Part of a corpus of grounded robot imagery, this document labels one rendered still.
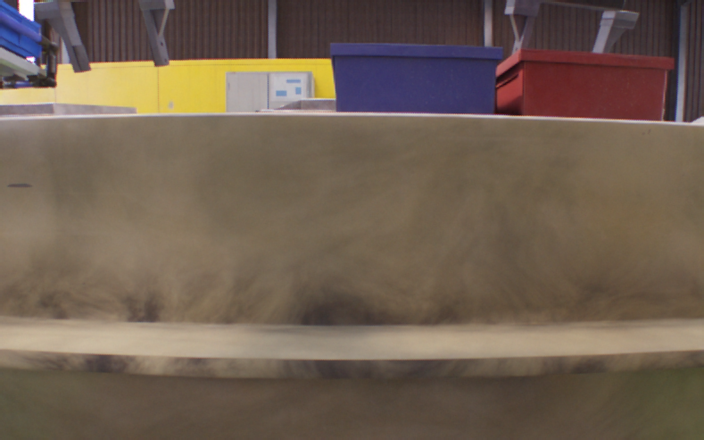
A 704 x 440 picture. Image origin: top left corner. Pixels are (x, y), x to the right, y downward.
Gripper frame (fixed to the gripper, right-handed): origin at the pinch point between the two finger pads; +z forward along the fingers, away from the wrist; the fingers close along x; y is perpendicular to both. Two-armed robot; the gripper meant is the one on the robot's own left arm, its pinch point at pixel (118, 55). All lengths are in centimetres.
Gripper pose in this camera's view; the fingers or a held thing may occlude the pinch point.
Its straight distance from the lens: 69.4
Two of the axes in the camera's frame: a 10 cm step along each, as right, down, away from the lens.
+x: -10.0, 0.4, -0.1
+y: -0.3, -5.0, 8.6
